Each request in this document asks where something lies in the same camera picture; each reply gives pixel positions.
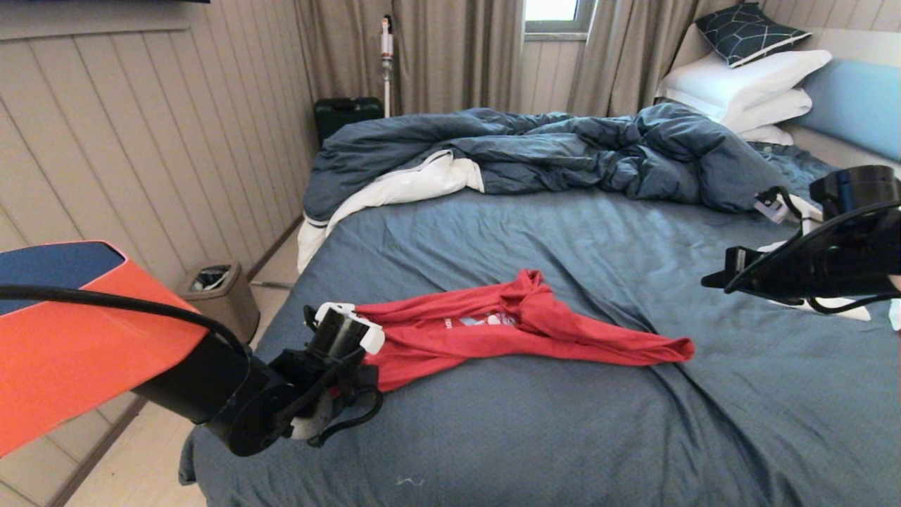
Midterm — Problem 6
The window with grey frame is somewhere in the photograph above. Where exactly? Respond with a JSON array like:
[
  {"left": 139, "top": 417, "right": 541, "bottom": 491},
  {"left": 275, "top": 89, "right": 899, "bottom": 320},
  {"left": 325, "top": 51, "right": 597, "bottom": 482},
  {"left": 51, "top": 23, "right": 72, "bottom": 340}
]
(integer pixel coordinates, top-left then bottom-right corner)
[{"left": 523, "top": 0, "right": 596, "bottom": 36}]

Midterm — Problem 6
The dark geometric patterned cushion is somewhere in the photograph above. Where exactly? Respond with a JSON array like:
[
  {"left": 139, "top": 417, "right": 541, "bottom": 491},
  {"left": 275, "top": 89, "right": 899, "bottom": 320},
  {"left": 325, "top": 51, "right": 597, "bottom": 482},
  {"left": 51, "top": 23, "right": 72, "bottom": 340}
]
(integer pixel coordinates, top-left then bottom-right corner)
[{"left": 694, "top": 3, "right": 812, "bottom": 70}]

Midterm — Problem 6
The dark green suitcase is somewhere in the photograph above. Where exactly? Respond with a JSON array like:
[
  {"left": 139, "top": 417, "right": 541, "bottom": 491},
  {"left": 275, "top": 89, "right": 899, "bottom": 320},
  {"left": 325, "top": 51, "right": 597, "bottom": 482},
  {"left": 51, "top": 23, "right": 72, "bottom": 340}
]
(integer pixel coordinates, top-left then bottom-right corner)
[{"left": 313, "top": 97, "right": 385, "bottom": 150}]

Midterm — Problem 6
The white stick vacuum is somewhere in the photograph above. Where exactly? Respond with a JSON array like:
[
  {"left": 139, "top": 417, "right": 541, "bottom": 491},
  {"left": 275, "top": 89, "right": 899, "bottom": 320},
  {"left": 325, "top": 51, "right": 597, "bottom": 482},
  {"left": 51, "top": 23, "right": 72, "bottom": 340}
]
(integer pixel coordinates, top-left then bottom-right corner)
[{"left": 379, "top": 15, "right": 394, "bottom": 119}]

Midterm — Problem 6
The flat white remote control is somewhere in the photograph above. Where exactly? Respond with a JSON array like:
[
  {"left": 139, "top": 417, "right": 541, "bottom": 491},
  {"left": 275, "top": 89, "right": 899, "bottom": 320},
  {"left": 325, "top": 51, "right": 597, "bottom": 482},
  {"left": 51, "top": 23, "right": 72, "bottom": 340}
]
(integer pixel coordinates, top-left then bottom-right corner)
[{"left": 771, "top": 299, "right": 872, "bottom": 322}]

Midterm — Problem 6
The red printed t-shirt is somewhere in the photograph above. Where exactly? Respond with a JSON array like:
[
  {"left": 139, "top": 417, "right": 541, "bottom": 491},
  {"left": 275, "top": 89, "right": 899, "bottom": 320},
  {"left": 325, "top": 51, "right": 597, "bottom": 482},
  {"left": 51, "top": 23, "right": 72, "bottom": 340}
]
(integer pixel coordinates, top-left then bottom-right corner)
[{"left": 355, "top": 270, "right": 695, "bottom": 393}]

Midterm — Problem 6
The beige curtain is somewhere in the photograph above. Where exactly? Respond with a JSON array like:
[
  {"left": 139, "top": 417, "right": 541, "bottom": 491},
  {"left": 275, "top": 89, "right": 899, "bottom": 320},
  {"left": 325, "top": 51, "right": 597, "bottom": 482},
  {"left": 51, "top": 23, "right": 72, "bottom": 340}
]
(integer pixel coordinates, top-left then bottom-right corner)
[
  {"left": 567, "top": 0, "right": 741, "bottom": 119},
  {"left": 294, "top": 0, "right": 526, "bottom": 118}
]

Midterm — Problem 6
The dark blue crumpled duvet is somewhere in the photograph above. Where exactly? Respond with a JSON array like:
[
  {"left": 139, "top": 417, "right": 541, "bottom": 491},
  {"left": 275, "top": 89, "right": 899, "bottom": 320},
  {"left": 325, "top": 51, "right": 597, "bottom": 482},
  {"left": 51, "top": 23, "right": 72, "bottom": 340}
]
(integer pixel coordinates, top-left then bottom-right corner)
[{"left": 297, "top": 102, "right": 800, "bottom": 275}]

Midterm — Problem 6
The large white pillow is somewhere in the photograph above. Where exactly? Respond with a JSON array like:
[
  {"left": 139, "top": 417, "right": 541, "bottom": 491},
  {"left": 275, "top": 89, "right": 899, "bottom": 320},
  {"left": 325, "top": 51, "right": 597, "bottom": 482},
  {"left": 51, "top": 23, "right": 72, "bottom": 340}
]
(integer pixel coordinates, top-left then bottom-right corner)
[{"left": 655, "top": 49, "right": 833, "bottom": 127}]

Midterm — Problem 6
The blue-grey bed sheet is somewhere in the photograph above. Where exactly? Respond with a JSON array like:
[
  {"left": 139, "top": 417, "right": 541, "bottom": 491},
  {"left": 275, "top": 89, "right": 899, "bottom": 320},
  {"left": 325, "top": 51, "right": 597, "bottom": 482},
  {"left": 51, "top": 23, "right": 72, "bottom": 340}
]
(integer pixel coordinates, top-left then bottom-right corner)
[{"left": 177, "top": 144, "right": 901, "bottom": 507}]

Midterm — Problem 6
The beige trash bin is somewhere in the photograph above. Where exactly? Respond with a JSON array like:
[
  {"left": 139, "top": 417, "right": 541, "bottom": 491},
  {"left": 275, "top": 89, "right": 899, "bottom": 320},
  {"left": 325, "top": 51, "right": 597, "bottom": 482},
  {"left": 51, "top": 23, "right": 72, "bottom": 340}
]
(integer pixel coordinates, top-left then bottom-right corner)
[{"left": 176, "top": 262, "right": 260, "bottom": 344}]

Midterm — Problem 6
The blue headboard cushion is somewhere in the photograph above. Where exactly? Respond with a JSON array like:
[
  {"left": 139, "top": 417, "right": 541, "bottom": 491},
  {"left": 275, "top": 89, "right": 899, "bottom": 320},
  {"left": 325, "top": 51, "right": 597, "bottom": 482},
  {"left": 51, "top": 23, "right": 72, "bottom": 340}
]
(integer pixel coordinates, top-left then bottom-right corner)
[{"left": 794, "top": 59, "right": 901, "bottom": 165}]

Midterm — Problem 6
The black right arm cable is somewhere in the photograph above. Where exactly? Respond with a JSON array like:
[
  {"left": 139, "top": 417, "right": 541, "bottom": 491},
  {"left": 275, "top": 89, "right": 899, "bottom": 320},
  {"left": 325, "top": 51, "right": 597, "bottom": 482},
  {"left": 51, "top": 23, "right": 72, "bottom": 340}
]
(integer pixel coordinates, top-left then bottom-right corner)
[{"left": 724, "top": 201, "right": 901, "bottom": 315}]

